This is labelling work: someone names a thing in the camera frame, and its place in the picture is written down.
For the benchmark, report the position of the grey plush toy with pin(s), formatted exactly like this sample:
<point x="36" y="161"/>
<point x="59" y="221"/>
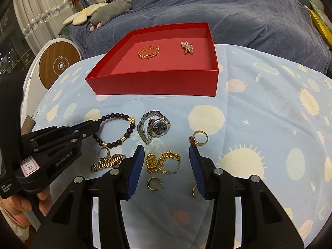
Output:
<point x="109" y="10"/>

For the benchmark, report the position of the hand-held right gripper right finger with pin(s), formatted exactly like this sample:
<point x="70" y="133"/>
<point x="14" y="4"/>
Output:
<point x="197" y="173"/>

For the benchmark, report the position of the blue planet print tablecloth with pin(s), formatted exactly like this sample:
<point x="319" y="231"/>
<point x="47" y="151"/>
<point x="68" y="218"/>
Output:
<point x="259" y="134"/>

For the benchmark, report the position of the flower shaped pillow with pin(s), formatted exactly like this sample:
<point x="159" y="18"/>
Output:
<point x="83" y="13"/>

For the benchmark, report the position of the gold hoop earring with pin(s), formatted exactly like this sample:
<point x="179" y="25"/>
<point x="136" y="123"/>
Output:
<point x="150" y="184"/>
<point x="194" y="191"/>

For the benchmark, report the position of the brown paper tag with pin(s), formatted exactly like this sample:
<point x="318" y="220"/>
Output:
<point x="28" y="124"/>

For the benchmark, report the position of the person's left forearm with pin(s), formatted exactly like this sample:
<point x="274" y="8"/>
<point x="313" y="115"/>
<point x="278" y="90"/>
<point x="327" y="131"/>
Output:
<point x="18" y="234"/>

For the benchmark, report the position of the yellow pillow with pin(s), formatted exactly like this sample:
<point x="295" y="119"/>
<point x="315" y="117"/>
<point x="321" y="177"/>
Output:
<point x="320" y="23"/>

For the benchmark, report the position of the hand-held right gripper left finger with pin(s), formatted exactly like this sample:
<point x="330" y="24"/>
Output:
<point x="134" y="171"/>

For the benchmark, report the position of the pale patterned pillow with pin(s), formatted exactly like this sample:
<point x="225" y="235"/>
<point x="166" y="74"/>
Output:
<point x="317" y="7"/>

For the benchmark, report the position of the white device with wooden disc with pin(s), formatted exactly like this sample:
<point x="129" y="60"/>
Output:
<point x="58" y="64"/>

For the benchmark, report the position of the silver oval pendant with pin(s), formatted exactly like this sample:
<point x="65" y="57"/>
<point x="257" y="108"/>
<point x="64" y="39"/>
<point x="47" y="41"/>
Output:
<point x="158" y="128"/>

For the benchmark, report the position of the red cardboard box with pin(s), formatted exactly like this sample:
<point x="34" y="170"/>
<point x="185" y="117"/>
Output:
<point x="155" y="83"/>

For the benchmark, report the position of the white curtain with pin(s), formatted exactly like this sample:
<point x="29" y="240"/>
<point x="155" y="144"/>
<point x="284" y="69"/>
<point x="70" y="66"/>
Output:
<point x="33" y="13"/>

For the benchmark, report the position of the blue sofa cover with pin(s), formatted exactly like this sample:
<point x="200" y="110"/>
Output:
<point x="207" y="5"/>

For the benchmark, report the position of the dark green sofa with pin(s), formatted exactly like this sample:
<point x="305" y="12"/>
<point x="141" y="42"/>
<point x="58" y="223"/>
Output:
<point x="63" y="31"/>

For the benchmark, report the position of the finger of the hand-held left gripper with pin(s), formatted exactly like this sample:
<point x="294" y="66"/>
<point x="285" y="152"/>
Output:
<point x="64" y="155"/>
<point x="75" y="128"/>

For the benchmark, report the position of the gold cuff bangle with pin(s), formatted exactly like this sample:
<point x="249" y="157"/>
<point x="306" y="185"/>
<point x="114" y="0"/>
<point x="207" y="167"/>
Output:
<point x="145" y="56"/>

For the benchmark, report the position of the person's left hand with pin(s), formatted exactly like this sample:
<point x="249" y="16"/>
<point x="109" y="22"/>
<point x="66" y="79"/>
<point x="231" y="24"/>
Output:
<point x="44" y="203"/>

